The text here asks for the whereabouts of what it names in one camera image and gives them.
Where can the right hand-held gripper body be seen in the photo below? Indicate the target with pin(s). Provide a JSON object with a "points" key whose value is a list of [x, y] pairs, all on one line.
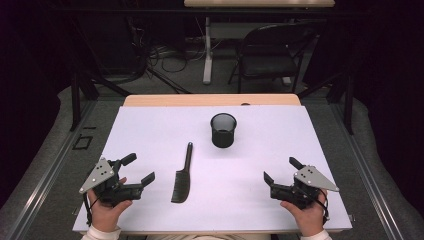
{"points": [[301, 193]]}

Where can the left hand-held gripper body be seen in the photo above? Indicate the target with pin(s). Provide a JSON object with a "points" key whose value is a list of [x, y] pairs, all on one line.
{"points": [[106, 186]]}

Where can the black comb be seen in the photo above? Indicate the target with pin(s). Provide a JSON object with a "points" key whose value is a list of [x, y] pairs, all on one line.
{"points": [[182, 186]]}

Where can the black mesh pen cup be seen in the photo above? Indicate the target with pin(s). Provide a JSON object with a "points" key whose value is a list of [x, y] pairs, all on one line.
{"points": [[222, 138]]}

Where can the person's right hand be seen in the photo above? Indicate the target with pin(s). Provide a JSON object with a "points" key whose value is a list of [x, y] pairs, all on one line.
{"points": [[310, 220]]}

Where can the person's left hand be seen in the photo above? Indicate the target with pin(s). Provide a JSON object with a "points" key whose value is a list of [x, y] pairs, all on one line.
{"points": [[106, 216]]}

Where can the white board sheet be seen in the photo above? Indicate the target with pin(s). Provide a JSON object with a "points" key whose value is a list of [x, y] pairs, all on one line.
{"points": [[253, 200]]}

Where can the black metal stand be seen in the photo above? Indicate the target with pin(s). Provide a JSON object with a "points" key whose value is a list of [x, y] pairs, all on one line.
{"points": [[76, 100], [348, 100]]}

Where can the black folding chair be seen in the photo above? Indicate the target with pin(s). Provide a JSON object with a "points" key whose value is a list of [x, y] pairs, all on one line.
{"points": [[270, 66]]}

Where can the white desk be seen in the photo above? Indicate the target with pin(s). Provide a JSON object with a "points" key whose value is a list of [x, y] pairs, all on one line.
{"points": [[207, 50]]}

